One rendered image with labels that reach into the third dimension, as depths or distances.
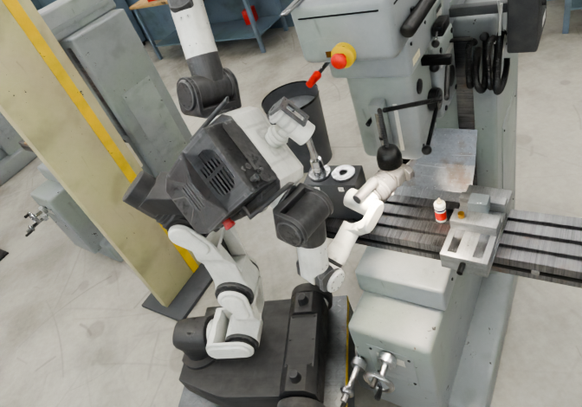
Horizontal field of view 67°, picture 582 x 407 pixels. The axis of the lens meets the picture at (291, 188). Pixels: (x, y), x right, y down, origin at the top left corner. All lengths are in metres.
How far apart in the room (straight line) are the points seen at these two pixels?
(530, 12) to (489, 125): 0.55
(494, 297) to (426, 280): 0.82
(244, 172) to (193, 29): 0.41
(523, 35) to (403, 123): 0.41
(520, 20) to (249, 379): 1.62
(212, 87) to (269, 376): 1.23
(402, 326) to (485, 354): 0.65
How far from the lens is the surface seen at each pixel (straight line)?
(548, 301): 2.70
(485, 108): 1.83
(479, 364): 2.27
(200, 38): 1.24
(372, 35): 1.09
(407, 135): 1.38
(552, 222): 1.75
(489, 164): 1.99
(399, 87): 1.29
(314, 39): 1.15
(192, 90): 1.20
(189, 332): 2.02
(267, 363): 2.00
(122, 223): 2.82
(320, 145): 3.59
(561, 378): 2.50
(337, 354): 2.12
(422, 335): 1.70
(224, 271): 1.57
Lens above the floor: 2.22
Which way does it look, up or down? 38 degrees down
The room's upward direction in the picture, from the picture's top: 22 degrees counter-clockwise
